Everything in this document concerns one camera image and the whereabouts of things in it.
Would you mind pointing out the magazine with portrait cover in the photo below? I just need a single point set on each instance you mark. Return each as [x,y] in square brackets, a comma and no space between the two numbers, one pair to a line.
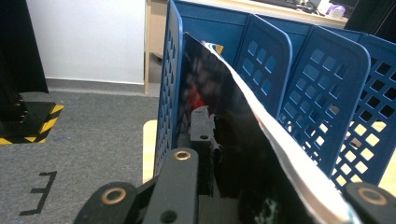
[246,149]

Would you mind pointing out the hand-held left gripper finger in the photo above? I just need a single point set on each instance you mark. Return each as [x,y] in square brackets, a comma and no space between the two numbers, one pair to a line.
[204,137]

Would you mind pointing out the dark curtain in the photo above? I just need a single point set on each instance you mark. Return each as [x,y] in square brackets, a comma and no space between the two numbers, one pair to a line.
[373,15]
[18,40]

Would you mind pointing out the blue plastic file rack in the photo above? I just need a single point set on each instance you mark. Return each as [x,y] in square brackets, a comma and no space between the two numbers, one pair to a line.
[327,102]

